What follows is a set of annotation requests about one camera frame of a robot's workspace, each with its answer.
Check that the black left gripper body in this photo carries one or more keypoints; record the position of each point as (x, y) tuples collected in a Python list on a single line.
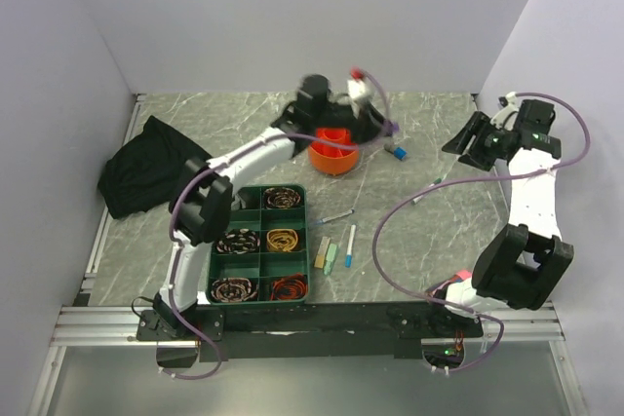
[(338, 116)]

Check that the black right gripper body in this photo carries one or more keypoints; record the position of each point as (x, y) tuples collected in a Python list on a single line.
[(487, 143)]

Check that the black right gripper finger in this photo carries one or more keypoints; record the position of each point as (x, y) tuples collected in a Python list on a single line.
[(460, 142), (480, 162)]

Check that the white green marker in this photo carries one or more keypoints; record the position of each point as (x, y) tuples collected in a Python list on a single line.
[(426, 190)]

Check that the orange round pen holder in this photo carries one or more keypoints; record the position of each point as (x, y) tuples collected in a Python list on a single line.
[(329, 159)]

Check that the purple black highlighter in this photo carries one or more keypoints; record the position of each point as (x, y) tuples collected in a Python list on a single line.
[(390, 128)]

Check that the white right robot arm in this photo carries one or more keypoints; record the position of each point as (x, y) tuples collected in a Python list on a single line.
[(524, 262)]

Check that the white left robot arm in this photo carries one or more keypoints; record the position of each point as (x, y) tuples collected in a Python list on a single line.
[(201, 208)]

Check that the thin blue-tip pen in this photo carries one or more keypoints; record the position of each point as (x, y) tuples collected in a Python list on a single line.
[(331, 218)]

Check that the brown patterned rolled band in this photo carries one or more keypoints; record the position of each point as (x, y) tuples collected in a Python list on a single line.
[(281, 198)]

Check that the yellow rolled band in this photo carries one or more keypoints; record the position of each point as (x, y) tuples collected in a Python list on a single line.
[(282, 240)]

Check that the tan eraser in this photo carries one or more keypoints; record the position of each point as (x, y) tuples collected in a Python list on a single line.
[(321, 254)]

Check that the white blue marker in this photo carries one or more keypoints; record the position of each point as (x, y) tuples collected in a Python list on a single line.
[(350, 246)]

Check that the green eraser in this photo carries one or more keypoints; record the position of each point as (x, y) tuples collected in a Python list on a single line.
[(330, 259)]

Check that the green compartment tray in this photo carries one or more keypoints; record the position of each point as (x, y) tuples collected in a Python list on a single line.
[(263, 256)]

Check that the orange black rolled band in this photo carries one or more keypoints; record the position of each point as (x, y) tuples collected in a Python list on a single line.
[(289, 288)]

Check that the black cloth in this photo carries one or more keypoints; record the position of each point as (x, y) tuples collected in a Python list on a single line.
[(143, 174)]

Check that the pink patterned rolled band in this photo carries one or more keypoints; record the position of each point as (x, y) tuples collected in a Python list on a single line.
[(233, 290)]

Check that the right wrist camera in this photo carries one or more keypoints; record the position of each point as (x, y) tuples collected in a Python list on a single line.
[(505, 118)]

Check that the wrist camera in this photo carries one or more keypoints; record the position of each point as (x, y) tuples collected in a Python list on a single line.
[(505, 118), (358, 90)]

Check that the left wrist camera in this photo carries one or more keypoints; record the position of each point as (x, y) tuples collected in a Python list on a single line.
[(358, 90)]

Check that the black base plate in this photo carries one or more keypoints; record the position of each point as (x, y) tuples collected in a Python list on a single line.
[(394, 329)]

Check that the aluminium rail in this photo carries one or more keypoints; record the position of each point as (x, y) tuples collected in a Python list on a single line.
[(120, 326)]

